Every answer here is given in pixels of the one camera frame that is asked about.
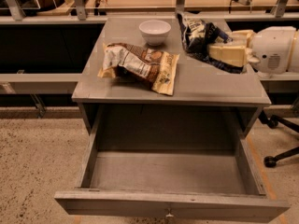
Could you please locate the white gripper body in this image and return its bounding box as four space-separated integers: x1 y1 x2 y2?
248 26 297 74

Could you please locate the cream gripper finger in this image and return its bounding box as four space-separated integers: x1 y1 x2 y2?
228 30 256 47
207 44 251 67

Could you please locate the blue chip bag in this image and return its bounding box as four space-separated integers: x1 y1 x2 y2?
177 12 243 74

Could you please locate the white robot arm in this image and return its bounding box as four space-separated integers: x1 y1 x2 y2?
207 26 299 75

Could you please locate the brown and white chip bag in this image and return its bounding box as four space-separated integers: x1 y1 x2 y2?
98 43 179 96

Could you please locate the open grey top drawer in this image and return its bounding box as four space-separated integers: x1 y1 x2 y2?
55 105 289 223

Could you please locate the grey cabinet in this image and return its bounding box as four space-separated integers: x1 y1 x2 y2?
71 17 272 135

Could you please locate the black office chair base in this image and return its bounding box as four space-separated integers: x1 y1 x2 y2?
258 110 299 169

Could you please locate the white ceramic bowl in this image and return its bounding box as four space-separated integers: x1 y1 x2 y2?
139 20 171 46

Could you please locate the metal railing frame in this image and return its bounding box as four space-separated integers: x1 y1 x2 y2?
0 0 299 24

